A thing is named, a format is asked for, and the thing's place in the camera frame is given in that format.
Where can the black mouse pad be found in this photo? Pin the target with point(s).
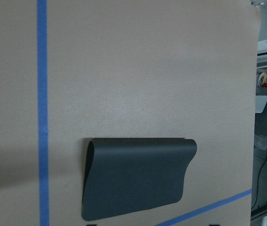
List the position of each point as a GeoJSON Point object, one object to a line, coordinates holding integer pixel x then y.
{"type": "Point", "coordinates": [125, 175]}

